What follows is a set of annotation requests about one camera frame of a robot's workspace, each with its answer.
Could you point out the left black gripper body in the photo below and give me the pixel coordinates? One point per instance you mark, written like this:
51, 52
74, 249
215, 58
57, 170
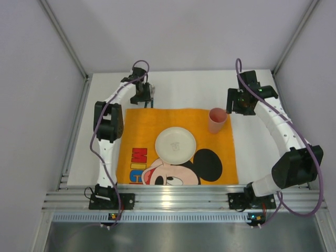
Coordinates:
143, 97

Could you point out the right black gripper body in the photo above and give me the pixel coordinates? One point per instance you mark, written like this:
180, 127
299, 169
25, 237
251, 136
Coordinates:
232, 101

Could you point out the pink plastic cup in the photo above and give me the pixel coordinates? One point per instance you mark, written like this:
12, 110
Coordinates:
216, 120

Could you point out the cream round plate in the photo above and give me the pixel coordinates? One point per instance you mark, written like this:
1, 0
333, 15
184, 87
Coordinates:
175, 145

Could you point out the orange cartoon mouse placemat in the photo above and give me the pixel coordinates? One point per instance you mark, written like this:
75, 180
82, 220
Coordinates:
214, 162

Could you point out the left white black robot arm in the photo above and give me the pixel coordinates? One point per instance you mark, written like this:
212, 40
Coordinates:
108, 123

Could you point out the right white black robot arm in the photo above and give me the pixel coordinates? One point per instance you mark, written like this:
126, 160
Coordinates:
298, 159

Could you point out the right aluminium frame post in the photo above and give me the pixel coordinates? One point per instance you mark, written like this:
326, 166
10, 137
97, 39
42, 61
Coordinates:
299, 28

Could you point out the aluminium frame post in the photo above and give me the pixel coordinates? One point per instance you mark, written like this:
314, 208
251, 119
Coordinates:
46, 7
299, 28

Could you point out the perforated cable duct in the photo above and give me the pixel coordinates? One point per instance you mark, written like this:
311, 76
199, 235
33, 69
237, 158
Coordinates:
137, 217

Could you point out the left aluminium frame post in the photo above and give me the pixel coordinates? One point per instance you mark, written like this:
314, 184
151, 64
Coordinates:
46, 7

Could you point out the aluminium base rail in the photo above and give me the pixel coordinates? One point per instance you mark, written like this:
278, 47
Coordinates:
201, 198

